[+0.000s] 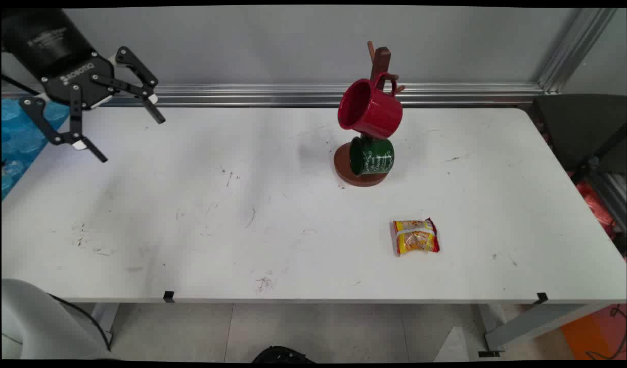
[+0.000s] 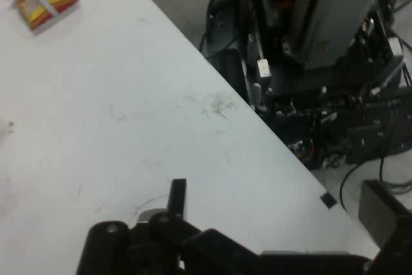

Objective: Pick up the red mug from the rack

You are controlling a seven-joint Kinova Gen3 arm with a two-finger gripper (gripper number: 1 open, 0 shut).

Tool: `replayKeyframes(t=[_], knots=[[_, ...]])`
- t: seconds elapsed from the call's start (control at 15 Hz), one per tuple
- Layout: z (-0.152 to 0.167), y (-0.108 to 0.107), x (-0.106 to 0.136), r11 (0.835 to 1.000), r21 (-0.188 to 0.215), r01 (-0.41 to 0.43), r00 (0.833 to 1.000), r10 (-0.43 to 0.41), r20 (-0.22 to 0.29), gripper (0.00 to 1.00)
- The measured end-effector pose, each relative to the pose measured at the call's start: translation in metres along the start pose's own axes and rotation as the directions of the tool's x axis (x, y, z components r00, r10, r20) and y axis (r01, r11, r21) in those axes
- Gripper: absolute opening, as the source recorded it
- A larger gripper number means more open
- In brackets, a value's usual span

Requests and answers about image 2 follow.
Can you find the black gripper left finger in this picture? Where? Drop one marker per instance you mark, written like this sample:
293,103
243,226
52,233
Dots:
167,242

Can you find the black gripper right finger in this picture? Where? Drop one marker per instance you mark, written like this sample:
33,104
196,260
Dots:
386,220

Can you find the black tape piece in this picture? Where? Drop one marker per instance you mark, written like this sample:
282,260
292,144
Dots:
328,200

